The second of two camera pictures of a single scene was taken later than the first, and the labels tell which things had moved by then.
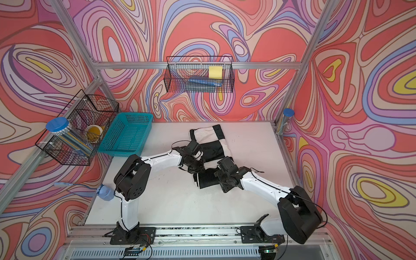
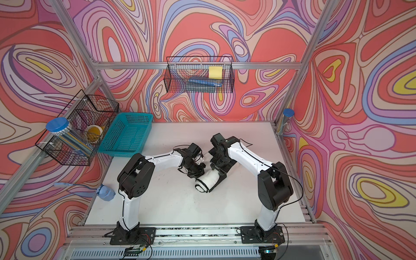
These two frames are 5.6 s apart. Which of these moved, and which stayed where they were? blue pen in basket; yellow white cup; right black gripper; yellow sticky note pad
Moved: right black gripper
Stayed: yellow sticky note pad; blue pen in basket; yellow white cup
